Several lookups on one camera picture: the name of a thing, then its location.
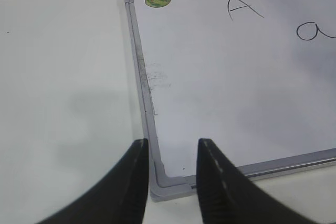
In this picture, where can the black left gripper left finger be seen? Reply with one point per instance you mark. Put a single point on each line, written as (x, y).
(119, 197)

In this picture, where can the round green magnet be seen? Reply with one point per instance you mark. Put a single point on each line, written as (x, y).
(157, 3)

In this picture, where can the white board with grey frame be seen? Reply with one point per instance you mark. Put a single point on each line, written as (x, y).
(255, 76)

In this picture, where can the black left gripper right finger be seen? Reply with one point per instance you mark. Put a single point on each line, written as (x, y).
(226, 195)

